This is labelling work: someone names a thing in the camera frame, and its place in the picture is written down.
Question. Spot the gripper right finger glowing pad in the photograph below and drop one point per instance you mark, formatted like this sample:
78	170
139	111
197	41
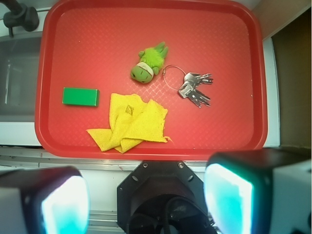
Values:
266	191

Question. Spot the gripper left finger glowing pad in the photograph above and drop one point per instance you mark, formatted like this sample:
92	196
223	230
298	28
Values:
44	201

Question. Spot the green rectangular block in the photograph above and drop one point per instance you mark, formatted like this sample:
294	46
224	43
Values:
80	96

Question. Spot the yellow crumpled cloth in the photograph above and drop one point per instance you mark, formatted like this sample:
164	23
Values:
132	121

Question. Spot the red plastic tray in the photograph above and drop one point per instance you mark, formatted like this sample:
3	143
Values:
94	44

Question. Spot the green spiky toy animal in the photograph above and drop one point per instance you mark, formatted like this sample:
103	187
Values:
151	60

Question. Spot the black clamp knob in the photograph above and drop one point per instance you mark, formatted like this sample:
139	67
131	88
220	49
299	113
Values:
19	15

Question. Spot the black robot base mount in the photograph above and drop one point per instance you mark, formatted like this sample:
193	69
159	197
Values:
163	197

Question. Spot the silver keys on wire ring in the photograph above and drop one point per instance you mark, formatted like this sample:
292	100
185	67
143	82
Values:
189	87

